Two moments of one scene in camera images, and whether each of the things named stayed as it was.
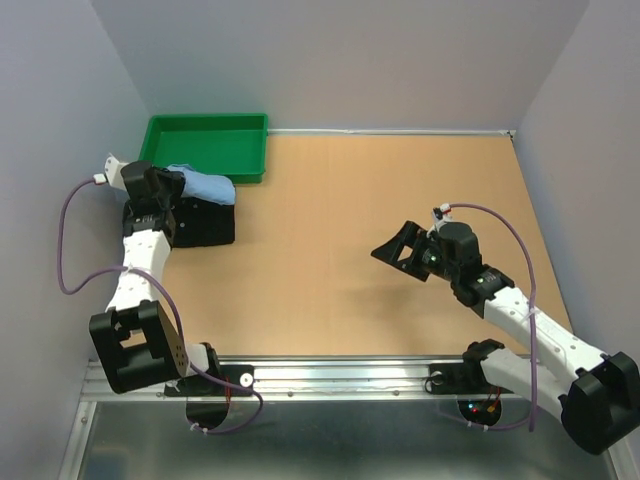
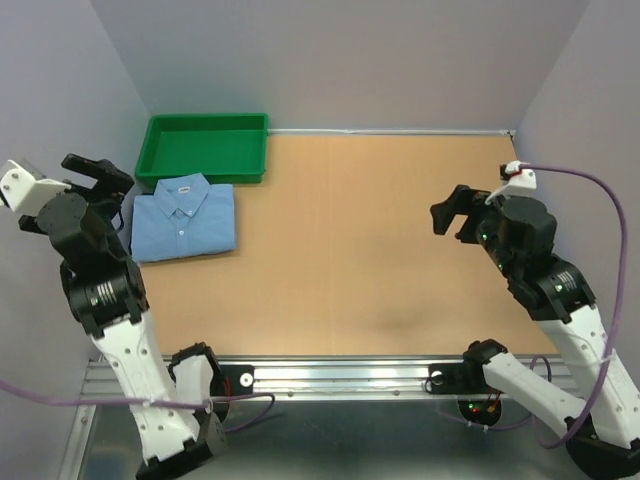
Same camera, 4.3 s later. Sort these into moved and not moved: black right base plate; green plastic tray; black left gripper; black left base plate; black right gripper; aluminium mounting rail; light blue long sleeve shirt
Moved: light blue long sleeve shirt; black right gripper; black left gripper
Not moved: black left base plate; aluminium mounting rail; black right base plate; green plastic tray
